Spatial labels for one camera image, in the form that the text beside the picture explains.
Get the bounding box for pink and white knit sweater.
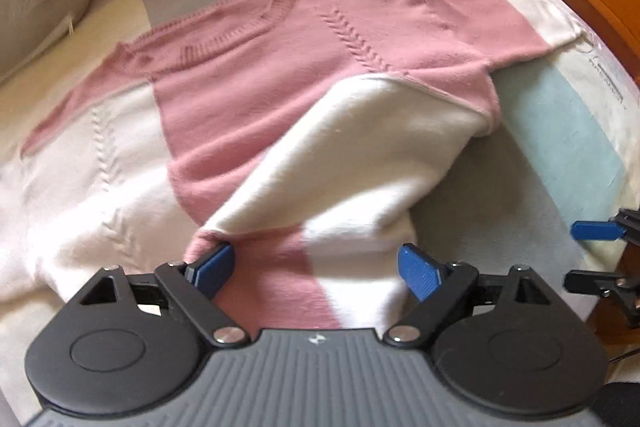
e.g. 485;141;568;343
0;0;586;332

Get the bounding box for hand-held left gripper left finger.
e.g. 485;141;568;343
80;243;251;349

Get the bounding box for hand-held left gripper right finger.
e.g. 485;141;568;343
382;244;556;349

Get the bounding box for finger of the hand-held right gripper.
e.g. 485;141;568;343
564;270;640;328
571;207;640;248

